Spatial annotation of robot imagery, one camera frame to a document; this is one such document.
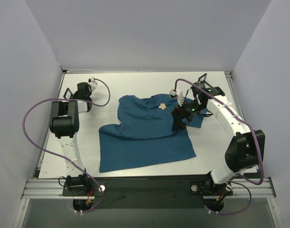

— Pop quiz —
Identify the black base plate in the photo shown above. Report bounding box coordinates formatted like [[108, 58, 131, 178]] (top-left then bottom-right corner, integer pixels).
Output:
[[61, 175, 233, 212]]

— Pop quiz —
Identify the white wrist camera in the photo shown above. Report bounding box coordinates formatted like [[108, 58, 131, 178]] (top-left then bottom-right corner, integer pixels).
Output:
[[88, 77, 98, 91], [169, 89, 185, 106]]

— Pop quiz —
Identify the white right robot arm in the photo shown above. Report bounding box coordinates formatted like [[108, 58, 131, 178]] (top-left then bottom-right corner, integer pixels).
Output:
[[169, 81, 265, 185]]

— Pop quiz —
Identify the left black display box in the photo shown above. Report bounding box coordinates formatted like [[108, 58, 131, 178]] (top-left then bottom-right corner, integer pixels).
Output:
[[63, 88, 74, 100]]

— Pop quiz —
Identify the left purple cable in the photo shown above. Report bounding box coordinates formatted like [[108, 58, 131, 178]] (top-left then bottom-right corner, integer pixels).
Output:
[[21, 78, 111, 213]]

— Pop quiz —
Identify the aluminium frame rail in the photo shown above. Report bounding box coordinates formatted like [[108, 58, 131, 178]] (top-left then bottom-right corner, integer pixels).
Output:
[[21, 178, 72, 200]]

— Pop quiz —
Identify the right black display box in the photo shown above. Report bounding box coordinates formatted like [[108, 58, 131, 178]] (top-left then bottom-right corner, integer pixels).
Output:
[[196, 73, 212, 89]]

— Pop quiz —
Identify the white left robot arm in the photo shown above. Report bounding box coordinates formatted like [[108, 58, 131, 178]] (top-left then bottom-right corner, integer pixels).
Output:
[[49, 82, 92, 196]]

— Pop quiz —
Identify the purple cable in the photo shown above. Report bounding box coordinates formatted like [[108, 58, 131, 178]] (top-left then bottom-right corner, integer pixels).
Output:
[[174, 78, 264, 216], [21, 78, 111, 213]]

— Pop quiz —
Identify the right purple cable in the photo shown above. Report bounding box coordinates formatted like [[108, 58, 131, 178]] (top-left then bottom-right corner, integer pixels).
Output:
[[174, 78, 264, 216]]

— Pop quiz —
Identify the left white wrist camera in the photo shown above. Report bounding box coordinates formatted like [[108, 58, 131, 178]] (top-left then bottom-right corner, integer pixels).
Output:
[[88, 77, 98, 91]]

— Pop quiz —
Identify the blue t-shirt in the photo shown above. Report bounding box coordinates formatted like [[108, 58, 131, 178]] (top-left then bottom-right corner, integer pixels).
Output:
[[99, 94, 196, 173]]

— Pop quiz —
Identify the black display box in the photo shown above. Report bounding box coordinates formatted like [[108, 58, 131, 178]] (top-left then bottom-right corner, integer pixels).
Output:
[[196, 73, 212, 89], [63, 88, 74, 100]]

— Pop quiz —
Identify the gold leaf brooch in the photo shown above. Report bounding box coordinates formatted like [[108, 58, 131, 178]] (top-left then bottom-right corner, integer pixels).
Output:
[[159, 103, 167, 110]]

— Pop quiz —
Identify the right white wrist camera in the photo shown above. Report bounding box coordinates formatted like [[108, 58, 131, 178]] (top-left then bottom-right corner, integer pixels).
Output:
[[169, 89, 185, 106]]

